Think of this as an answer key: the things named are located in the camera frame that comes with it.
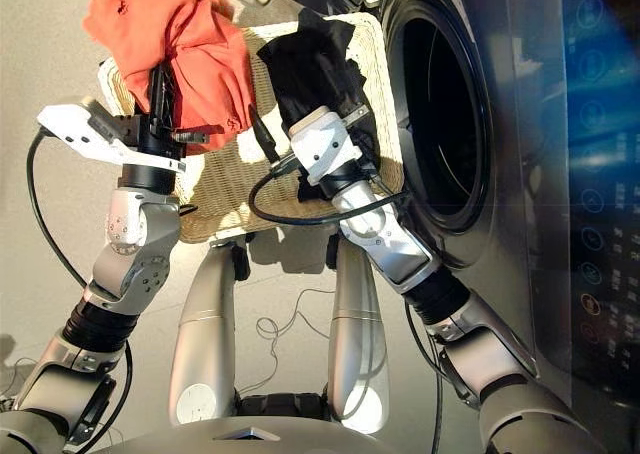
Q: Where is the thin floor cable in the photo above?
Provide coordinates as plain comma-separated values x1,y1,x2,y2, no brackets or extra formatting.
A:
239,287,337,396

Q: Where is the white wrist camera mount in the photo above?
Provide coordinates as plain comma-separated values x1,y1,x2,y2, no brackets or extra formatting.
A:
36,101,188,174
288,105,365,187

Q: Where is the silver robot leg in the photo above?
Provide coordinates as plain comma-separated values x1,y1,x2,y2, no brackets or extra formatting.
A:
325,232,392,436
168,240,252,428

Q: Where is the orange red garment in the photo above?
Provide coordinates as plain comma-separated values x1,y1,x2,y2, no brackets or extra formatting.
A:
82,0,257,156

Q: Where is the grey washing machine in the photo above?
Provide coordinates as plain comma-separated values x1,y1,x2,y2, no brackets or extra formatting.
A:
279,0,640,425

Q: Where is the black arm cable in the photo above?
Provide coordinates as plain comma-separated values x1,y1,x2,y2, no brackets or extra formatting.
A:
25,126,135,453
248,153,447,454

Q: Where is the silver robot torso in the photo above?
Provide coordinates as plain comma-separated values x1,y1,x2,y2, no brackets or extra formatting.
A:
94,412,482,454

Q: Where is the black garment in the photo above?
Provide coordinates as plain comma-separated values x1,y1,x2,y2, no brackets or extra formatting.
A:
255,7,381,150

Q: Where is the pale woven laundry basket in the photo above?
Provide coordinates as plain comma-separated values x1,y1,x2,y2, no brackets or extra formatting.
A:
97,13,406,246

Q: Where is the black robot waist joint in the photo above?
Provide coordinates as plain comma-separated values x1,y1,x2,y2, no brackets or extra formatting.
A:
236,392,334,421

